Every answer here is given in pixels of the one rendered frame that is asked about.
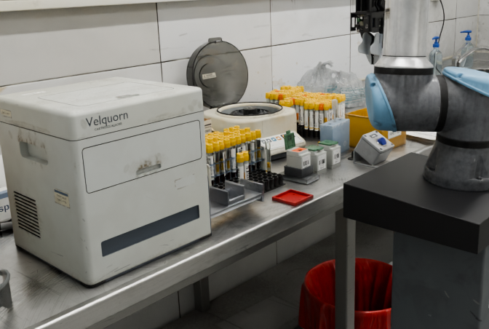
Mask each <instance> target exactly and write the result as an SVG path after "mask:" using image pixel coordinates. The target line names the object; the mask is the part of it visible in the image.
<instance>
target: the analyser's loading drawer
mask: <svg viewBox="0 0 489 329"><path fill-rule="evenodd" d="M209 188H210V216H211V218H214V217H217V216H219V215H222V214H224V213H227V212H229V211H231V210H234V209H236V208H238V207H241V206H243V205H246V204H248V203H250V202H253V201H255V200H258V201H260V202H264V189H263V184H262V183H257V182H255V181H249V180H246V179H243V178H241V179H240V184H239V183H234V182H231V181H225V189H224V190H223V189H218V188H215V187H212V186H209Z"/></svg>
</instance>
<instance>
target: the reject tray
mask: <svg viewBox="0 0 489 329"><path fill-rule="evenodd" d="M313 198H314V195H312V194H307V193H304V192H301V191H296V190H292V189H289V190H287V191H284V192H282V193H280V194H278V195H275V196H273V197H272V200H274V201H277V202H281V203H284V204H287V205H292V206H297V205H299V204H302V203H304V202H306V201H308V200H310V199H313Z"/></svg>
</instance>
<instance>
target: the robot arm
mask: <svg viewBox="0 0 489 329"><path fill-rule="evenodd" d="M429 5H430V0H356V12H351V25H350V31H355V30H356V28H357V32H360V35H361V37H362V43H361V44H360V45H359V46H358V51H359V53H362V54H365V55H366V57H367V59H368V61H369V63H370V64H371V65H372V64H373V65H374V74H373V73H370V74H368V75H367V76H366V78H365V100H366V106H367V114H368V117H369V120H370V123H371V125H372V126H373V127H374V128H375V129H377V130H385V131H392V132H396V131H404V132H437V134H436V140H435V143H434V145H433V147H432V150H431V152H430V154H429V156H428V158H427V160H426V163H425V165H424V178H425V179H426V180H427V181H428V182H430V183H432V184H434V185H436V186H439V187H442V188H445V189H450V190H455V191H466V192H481V191H489V73H485V72H483V71H477V70H473V69H469V68H459V67H445V68H444V69H443V71H442V75H433V69H434V66H433V65H432V64H431V63H430V62H429V61H428V60H427V58H426V48H427V37H428V27H429ZM353 17H354V27H352V18H353ZM356 19H357V24H356ZM371 32H372V33H376V34H375V36H374V35H372V34H371ZM377 32H378V33H377ZM373 56H374V57H373ZM381 56H382V57H381ZM380 58H381V59H380Z"/></svg>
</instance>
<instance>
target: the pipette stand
mask: <svg viewBox="0 0 489 329"><path fill-rule="evenodd" d="M349 124H350V119H343V118H336V119H335V122H334V119H333V120H330V121H329V122H325V123H323V124H321V125H320V142H321V141H324V140H334V141H338V145H339V146H341V159H343V158H345V157H347V156H349V155H351V153H352V151H353V150H350V149H349Z"/></svg>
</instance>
